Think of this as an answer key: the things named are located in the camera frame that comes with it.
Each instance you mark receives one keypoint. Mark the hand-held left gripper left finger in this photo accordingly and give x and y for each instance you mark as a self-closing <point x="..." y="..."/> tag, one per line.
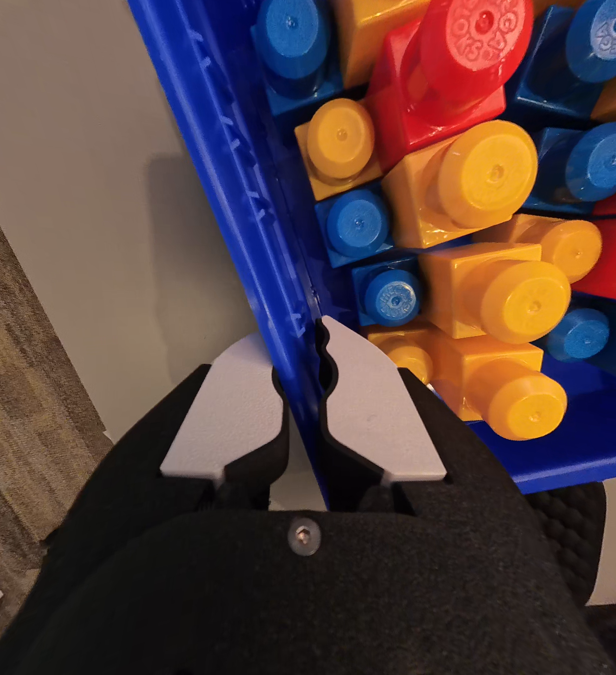
<point x="229" y="416"/>

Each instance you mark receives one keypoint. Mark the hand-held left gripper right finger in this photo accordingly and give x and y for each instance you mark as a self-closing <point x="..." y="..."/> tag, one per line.
<point x="381" y="422"/>

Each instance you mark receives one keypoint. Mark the pile of toy blocks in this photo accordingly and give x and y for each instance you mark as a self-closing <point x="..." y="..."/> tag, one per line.
<point x="471" y="184"/>

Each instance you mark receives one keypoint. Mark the plain blue object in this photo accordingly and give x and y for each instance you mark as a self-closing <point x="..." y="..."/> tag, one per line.
<point x="223" y="132"/>

